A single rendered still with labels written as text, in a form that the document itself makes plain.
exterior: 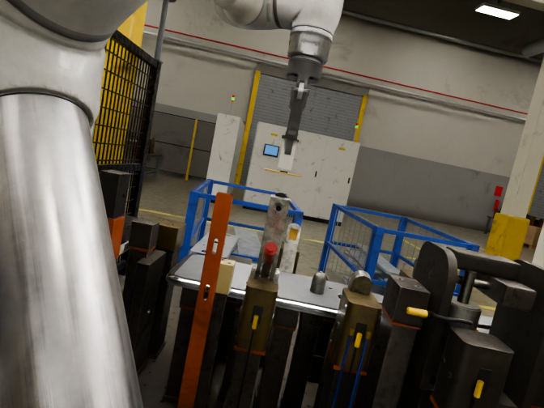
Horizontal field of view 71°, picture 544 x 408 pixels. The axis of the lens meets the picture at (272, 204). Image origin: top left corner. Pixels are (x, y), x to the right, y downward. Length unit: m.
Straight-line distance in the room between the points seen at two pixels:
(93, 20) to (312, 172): 8.46
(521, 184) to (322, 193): 3.88
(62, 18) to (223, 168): 8.23
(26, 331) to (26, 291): 0.03
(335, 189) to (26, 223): 8.70
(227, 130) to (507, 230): 5.88
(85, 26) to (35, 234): 0.20
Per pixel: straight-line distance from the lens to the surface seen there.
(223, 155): 8.59
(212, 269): 0.72
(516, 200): 8.23
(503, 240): 8.17
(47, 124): 0.40
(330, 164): 8.89
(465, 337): 0.65
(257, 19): 0.89
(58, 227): 0.36
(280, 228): 0.69
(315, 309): 0.80
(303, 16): 0.85
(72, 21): 0.42
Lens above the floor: 1.28
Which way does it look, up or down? 7 degrees down
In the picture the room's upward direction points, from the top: 11 degrees clockwise
